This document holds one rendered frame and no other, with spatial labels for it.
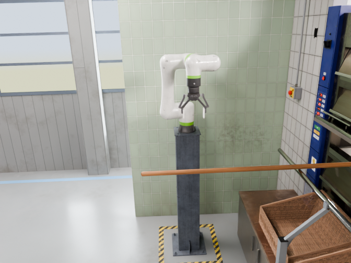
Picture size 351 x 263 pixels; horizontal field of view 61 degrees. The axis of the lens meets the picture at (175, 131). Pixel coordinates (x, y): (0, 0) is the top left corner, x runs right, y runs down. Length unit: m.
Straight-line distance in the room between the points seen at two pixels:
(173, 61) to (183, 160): 0.84
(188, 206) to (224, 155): 0.76
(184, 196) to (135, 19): 1.67
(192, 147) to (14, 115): 3.05
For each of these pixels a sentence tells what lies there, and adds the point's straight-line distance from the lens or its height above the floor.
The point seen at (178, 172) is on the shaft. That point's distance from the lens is 1.86.
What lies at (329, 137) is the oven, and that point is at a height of 1.25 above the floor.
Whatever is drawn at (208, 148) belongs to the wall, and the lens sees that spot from 3.18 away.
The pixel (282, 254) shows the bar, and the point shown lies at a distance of 1.84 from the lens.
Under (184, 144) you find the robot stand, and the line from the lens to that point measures 2.51.
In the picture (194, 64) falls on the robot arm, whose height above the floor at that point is 1.82.
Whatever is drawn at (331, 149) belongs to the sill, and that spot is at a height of 1.17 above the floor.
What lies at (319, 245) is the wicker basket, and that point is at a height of 0.59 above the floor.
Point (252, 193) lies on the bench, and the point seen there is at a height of 0.58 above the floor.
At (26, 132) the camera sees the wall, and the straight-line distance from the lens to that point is 4.88.
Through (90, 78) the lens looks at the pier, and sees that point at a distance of 4.16.
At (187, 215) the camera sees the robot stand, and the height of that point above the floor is 0.41.
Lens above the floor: 2.05
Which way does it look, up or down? 19 degrees down
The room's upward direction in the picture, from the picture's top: 2 degrees counter-clockwise
